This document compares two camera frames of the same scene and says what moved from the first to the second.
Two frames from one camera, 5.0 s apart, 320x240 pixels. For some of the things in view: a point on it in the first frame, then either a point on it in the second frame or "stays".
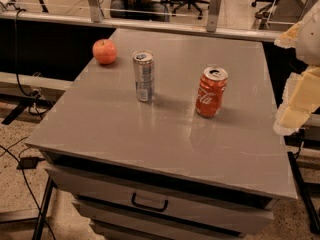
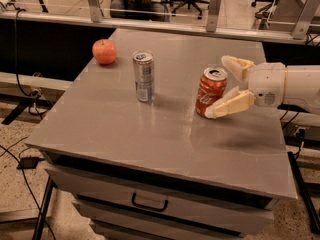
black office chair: (190, 0) stays
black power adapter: (29, 162) stays
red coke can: (211, 88) stays
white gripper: (310, 40) → (267, 83)
